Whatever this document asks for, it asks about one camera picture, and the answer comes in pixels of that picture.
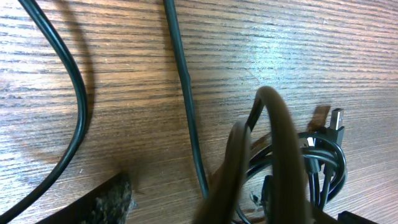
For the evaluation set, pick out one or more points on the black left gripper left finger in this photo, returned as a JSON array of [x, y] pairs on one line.
[[109, 203]]

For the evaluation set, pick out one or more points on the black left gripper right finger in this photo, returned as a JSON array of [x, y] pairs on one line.
[[346, 217]]

